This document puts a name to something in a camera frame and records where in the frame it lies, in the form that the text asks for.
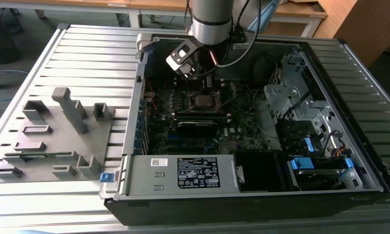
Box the grey parts rack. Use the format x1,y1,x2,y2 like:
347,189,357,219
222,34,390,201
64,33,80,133
0,87,116,184

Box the black open PC case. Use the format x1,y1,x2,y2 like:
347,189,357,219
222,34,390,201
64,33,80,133
98,33,390,226

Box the wire locking lever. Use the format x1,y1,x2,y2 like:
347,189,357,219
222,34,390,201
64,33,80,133
219,97,237,108

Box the green RAM stick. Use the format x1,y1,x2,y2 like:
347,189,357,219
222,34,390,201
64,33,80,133
4,151,73,162

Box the blue floor cable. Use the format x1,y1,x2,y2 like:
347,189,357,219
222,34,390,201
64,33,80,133
0,69,29,102

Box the silver CPU plate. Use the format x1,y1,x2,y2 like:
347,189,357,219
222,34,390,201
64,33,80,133
194,95,217,108

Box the black graphics card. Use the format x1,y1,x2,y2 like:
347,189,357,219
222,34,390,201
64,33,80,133
177,120,221,137

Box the silver metal drive cage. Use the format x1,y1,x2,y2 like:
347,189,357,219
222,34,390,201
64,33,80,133
262,47,337,137

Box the grey power supply unit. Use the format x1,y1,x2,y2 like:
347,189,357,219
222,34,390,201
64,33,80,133
118,154,245,195

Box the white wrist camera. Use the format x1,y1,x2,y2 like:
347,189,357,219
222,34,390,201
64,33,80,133
165,39,203,78

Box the coloured wire bundle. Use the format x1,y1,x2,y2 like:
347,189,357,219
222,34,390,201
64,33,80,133
331,143,350,158

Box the CPU socket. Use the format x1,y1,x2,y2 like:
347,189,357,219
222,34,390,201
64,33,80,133
187,92,223,114

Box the green motherboard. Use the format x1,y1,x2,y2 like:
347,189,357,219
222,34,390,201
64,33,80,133
139,80,279,156

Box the black waste bin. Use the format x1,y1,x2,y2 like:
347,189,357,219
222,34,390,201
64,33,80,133
0,6,24,65

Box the wooden cabinet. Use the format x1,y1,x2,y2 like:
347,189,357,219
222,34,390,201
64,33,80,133
313,0,390,68

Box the wooden desk white legs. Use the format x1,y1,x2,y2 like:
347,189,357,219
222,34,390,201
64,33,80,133
0,0,133,29
129,0,329,38

